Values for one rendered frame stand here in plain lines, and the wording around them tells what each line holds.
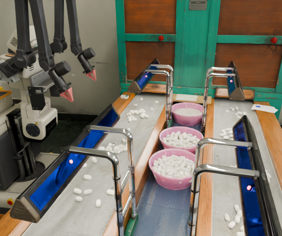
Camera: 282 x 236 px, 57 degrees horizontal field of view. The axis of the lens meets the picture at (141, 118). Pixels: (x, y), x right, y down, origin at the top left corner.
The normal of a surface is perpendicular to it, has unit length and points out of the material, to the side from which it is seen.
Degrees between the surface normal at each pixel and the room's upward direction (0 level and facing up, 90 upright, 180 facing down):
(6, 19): 91
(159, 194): 0
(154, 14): 90
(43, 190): 58
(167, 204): 0
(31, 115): 90
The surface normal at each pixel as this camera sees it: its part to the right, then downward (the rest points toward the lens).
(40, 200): 0.81, -0.40
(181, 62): -0.25, 0.41
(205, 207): -0.02, -0.91
